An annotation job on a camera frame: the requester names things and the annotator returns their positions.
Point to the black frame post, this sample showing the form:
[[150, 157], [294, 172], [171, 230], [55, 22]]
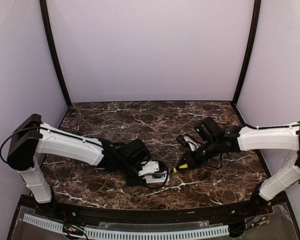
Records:
[[248, 51], [53, 51]]

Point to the yellow handled screwdriver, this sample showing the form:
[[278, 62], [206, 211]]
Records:
[[180, 168]]

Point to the white remote control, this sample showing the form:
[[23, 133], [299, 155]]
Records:
[[148, 179]]

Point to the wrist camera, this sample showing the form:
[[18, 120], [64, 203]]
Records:
[[153, 167], [187, 141]]

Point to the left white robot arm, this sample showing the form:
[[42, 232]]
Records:
[[36, 137]]

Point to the right black frame post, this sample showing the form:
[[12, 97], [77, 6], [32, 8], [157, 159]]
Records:
[[248, 51]]

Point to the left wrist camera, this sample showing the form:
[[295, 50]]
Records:
[[153, 167]]

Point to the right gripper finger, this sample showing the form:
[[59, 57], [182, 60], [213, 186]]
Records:
[[191, 167], [185, 161]]

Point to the left black frame post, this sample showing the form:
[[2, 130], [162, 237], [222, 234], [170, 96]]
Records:
[[53, 51]]

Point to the white slotted cable duct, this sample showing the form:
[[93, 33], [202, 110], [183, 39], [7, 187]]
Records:
[[91, 233]]

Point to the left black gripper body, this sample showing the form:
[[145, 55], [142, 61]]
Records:
[[133, 181]]

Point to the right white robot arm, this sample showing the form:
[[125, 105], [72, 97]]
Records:
[[217, 141]]

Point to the black front table rail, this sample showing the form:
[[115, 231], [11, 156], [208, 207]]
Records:
[[230, 214]]

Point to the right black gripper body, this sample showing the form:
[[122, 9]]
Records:
[[193, 160]]

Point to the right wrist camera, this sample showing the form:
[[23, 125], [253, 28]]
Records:
[[187, 141]]

